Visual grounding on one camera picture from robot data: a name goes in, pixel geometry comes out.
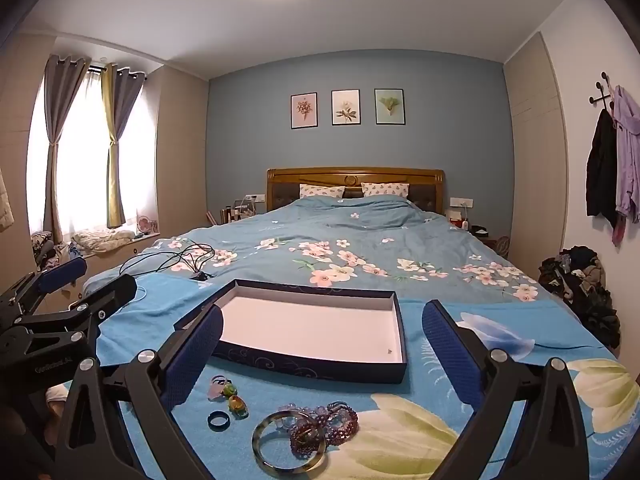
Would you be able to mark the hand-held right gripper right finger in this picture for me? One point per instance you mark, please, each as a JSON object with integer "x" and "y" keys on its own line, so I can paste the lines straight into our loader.
{"x": 450, "y": 355}

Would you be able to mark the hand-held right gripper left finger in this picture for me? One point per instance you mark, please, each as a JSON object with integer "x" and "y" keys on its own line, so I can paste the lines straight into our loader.
{"x": 192, "y": 355}

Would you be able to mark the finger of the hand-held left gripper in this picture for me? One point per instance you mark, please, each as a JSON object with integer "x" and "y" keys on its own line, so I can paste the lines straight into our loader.
{"x": 62, "y": 272}
{"x": 112, "y": 295}

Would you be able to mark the pale pink pendant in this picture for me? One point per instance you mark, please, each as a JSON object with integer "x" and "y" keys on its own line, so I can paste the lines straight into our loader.
{"x": 215, "y": 392}

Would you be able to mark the olive marbled bangle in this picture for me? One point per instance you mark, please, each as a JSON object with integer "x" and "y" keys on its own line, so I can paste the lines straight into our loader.
{"x": 257, "y": 447}

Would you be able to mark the dark blue shallow box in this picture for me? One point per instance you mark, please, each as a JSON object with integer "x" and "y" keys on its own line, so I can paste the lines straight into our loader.
{"x": 310, "y": 325}

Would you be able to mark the pile of mixed clothes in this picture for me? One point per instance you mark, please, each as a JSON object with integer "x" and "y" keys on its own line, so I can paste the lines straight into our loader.
{"x": 47, "y": 250}

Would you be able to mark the crumpled white bedding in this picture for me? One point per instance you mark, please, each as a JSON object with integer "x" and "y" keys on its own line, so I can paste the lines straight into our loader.
{"x": 102, "y": 240}

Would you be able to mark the small pink desk fan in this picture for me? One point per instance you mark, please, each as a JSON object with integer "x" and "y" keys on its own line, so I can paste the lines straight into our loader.
{"x": 145, "y": 225}

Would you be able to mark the blue tulip print blanket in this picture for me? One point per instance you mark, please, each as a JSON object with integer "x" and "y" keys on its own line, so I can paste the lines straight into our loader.
{"x": 400, "y": 435}

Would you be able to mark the grey yellow curtain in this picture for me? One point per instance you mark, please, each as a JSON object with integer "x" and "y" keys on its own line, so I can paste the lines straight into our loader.
{"x": 117, "y": 160}

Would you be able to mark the red white box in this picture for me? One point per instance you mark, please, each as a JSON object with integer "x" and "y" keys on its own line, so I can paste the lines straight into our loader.
{"x": 455, "y": 219}

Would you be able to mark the cosmetics on nightstand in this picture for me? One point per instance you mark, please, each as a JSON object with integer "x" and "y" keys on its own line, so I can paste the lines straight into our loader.
{"x": 230, "y": 212}

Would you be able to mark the pile of dark clothes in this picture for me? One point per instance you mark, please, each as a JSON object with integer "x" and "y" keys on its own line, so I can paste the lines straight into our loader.
{"x": 585, "y": 290}

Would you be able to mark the blue blossom print duvet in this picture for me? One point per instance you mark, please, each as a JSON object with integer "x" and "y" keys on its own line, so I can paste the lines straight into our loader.
{"x": 350, "y": 240}

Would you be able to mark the dotted white pillow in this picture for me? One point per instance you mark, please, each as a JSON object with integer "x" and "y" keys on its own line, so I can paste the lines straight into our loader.
{"x": 322, "y": 191}
{"x": 386, "y": 190}

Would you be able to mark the wooden headboard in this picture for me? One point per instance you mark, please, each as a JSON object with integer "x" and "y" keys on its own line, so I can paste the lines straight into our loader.
{"x": 300, "y": 176}

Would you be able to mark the beige built-in wardrobe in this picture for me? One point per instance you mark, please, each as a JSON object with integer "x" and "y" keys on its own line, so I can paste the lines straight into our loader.
{"x": 535, "y": 160}

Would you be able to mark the black hanging jacket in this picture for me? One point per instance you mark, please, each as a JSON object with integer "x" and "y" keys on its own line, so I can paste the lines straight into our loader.
{"x": 600, "y": 170}

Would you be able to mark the green framed flower picture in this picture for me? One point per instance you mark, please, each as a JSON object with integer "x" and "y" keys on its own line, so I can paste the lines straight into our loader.
{"x": 389, "y": 106}

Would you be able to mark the purple hanging jacket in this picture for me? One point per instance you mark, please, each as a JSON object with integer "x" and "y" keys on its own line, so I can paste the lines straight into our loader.
{"x": 627, "y": 160}

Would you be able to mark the pink framed flower picture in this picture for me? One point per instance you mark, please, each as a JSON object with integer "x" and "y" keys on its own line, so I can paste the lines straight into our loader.
{"x": 304, "y": 110}

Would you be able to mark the white framed flower picture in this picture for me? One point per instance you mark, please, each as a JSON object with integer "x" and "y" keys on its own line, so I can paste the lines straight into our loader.
{"x": 345, "y": 107}

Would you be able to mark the white wall socket strip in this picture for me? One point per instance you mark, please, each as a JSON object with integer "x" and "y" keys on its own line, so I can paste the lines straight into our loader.
{"x": 462, "y": 202}
{"x": 254, "y": 197}

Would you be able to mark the black wall coat rack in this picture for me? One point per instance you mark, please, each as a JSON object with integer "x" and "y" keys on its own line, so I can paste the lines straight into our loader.
{"x": 604, "y": 91}

